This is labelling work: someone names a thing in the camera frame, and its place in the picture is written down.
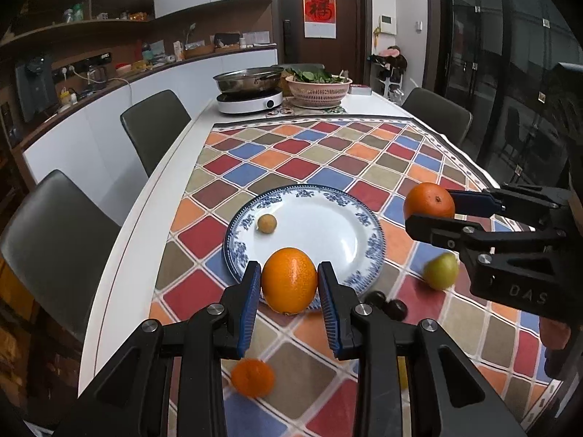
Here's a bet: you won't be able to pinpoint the stainless steel pot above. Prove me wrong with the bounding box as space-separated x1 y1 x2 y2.
212 67 286 94

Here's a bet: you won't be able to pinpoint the white induction cooker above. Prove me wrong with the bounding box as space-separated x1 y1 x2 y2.
216 88 284 116

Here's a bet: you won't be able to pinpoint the cluttered white rack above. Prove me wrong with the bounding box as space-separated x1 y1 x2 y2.
368 45 410 97

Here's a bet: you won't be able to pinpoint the blue patterned white plate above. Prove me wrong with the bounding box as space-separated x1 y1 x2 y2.
223 184 386 313

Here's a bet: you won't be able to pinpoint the grey dining chair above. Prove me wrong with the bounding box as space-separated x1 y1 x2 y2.
0 169 123 343
120 90 192 177
402 87 473 147

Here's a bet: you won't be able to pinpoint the white lower cabinets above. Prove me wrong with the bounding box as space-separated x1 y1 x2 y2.
22 47 279 227

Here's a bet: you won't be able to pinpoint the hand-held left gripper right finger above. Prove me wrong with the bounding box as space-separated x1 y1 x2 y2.
317 261 529 437

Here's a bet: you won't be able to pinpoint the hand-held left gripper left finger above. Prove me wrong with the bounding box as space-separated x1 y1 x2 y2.
54 260 262 437

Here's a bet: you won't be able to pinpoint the glass kettle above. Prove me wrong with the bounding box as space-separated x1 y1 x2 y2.
86 64 108 88

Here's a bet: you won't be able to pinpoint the pink plastic colander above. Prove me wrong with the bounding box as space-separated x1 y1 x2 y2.
285 75 354 109

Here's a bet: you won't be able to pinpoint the orange tangerine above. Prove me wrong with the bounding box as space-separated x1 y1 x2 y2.
230 358 276 397
403 182 456 229

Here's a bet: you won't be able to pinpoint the dark brown door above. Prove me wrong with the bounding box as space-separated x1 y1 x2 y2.
276 0 368 88

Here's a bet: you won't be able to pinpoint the dark purple plum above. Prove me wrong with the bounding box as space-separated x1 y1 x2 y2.
364 290 388 313

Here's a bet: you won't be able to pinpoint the red and white wall calendar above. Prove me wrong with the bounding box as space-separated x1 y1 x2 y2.
302 0 338 39

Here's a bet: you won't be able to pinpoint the colourful checked tablecloth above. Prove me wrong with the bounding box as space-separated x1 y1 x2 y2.
148 115 566 437

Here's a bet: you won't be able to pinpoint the green leafy vegetables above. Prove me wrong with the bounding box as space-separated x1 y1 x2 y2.
285 64 352 84

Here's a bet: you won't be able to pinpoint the large orange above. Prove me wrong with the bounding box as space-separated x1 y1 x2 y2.
261 247 318 315

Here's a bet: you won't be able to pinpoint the black framed glass doors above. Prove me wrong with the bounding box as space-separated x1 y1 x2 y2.
439 0 583 192

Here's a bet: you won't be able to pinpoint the black countertop appliance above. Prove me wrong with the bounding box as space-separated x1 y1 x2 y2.
15 54 58 123

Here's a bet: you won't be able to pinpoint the black wall outlet strip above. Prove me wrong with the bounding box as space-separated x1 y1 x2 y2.
51 52 113 78

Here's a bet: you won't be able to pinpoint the wooden wall shelf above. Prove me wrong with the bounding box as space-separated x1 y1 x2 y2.
0 0 156 44

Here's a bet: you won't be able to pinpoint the person's right hand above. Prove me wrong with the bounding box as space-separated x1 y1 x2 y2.
540 315 571 379

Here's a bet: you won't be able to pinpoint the wicker basket with black item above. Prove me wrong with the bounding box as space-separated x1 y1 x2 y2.
214 32 242 52

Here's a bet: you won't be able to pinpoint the green apple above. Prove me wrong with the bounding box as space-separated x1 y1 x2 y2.
423 252 460 291

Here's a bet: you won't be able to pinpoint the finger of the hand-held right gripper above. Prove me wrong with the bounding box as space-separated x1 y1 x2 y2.
404 213 568 261
445 184 572 228

